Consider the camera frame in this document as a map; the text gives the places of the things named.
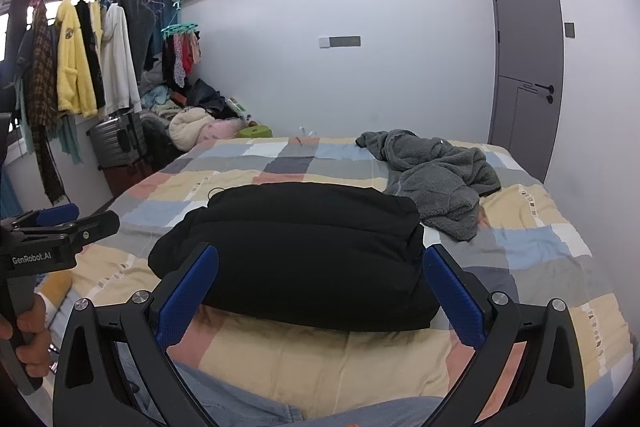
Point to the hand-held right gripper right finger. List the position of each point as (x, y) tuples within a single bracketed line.
[(455, 302)]

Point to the white fleece jacket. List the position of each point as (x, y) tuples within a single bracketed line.
[(120, 67)]

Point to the yellow fleece jacket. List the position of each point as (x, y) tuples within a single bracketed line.
[(72, 67)]

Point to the teal curtain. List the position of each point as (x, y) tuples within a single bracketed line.
[(7, 197)]

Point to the green sock hanger with clothes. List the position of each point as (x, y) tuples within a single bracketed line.
[(180, 52)]

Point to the grey wall switch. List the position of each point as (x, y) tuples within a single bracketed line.
[(569, 30)]

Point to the grey wall panel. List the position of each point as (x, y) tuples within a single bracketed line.
[(342, 42)]

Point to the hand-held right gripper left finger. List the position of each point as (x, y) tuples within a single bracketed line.
[(187, 297)]

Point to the grey suitcase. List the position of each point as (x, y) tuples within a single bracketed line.
[(115, 142)]

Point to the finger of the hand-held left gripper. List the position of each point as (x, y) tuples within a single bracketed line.
[(95, 229), (60, 213)]

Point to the grey fleece garment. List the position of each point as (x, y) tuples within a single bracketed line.
[(440, 177)]

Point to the cream fleece garment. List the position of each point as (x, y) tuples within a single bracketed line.
[(190, 127)]

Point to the dark grey hanging garment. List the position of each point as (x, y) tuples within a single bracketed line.
[(135, 22)]

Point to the person's left hand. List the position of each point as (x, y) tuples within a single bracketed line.
[(32, 342)]

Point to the pile of clothes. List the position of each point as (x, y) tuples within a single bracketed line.
[(200, 97)]

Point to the patchwork bed sheet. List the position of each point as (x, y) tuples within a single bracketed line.
[(550, 267)]

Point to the black hanging garment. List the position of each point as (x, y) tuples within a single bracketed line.
[(92, 52)]

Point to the grey door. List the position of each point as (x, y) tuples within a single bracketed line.
[(525, 32)]

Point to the black padded jacket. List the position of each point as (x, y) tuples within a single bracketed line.
[(300, 247)]

